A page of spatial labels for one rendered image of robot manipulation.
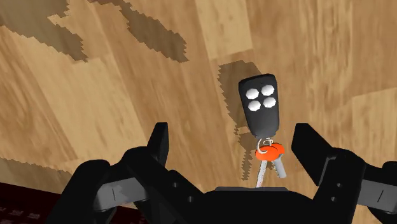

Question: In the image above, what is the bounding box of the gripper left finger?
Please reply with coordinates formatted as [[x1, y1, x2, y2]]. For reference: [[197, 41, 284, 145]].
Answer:
[[46, 122, 205, 224]]

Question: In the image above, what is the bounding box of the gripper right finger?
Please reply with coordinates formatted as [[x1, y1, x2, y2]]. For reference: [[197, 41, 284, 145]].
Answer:
[[291, 122, 397, 224]]

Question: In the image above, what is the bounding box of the black key fob with keys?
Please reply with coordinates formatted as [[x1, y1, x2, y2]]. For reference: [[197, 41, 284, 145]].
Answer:
[[238, 73, 287, 189]]

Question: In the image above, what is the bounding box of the dark red patterned rug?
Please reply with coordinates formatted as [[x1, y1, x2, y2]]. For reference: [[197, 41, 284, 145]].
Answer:
[[0, 181, 146, 224]]

